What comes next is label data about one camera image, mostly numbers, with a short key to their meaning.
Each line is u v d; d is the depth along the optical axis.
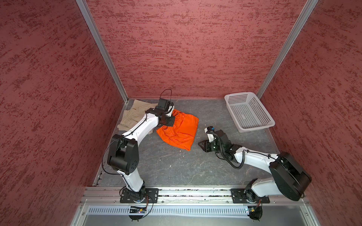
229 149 0.66
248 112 1.12
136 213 0.72
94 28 0.79
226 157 0.64
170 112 0.78
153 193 0.75
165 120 0.76
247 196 0.66
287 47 0.88
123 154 0.47
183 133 0.95
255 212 0.71
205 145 0.76
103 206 0.71
